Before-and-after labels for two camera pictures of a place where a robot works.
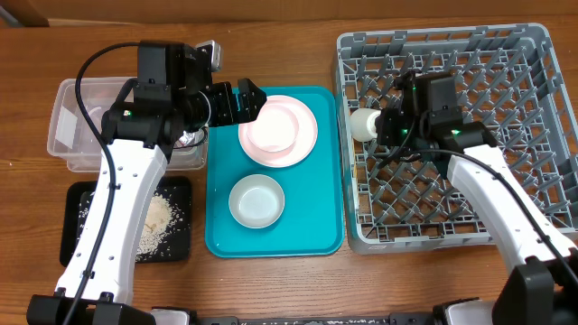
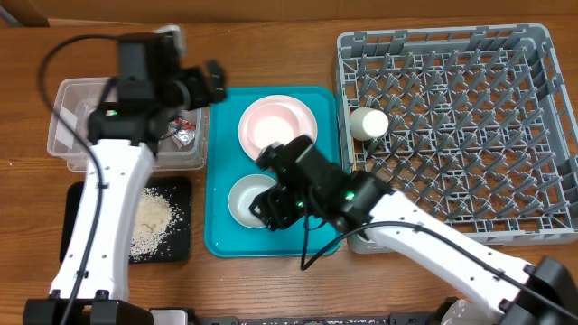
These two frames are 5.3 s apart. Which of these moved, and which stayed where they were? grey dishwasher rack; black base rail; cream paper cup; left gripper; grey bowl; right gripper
Moved: right gripper; left gripper
Stayed: cream paper cup; black base rail; grey bowl; grey dishwasher rack
